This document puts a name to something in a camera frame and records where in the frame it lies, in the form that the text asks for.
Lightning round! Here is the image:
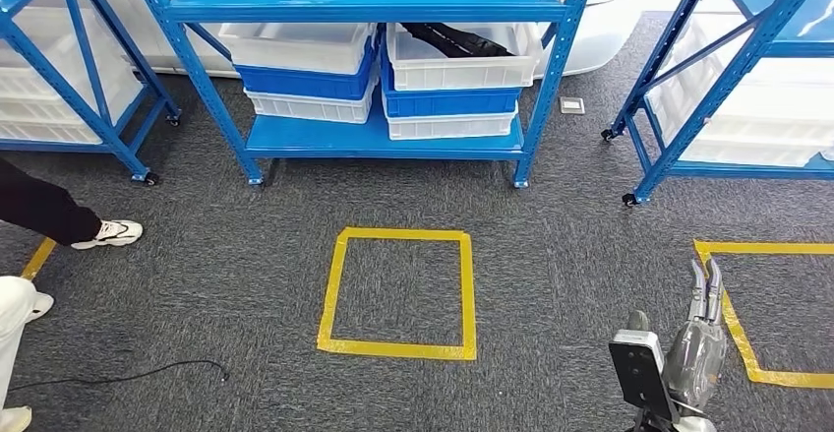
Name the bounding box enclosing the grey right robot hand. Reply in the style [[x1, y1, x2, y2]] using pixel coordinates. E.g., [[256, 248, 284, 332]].
[[626, 258, 729, 412]]

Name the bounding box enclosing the yellow floor tape square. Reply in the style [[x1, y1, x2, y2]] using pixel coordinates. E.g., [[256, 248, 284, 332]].
[[692, 239, 834, 391], [316, 226, 478, 362]]

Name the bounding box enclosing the large white plastic crate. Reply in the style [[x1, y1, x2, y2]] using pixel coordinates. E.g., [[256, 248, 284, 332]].
[[648, 15, 834, 147], [0, 8, 143, 125], [677, 115, 834, 169], [0, 114, 103, 146]]

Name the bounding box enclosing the white car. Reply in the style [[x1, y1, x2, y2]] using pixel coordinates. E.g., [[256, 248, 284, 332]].
[[38, 0, 708, 81]]

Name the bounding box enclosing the person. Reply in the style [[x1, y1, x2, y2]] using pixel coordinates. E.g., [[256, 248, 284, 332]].
[[0, 156, 146, 252], [0, 275, 56, 432]]

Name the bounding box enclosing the person's white shoe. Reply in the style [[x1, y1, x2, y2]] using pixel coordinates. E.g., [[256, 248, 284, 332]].
[[0, 405, 33, 432]]

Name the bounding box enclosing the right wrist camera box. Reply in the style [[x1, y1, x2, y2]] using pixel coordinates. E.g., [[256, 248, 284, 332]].
[[608, 329, 685, 432]]

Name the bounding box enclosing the black plastic frame part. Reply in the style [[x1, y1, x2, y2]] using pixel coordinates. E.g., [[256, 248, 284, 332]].
[[399, 23, 516, 59]]

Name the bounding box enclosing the black floor cable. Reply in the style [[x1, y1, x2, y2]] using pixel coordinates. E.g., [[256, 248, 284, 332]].
[[6, 358, 231, 396]]

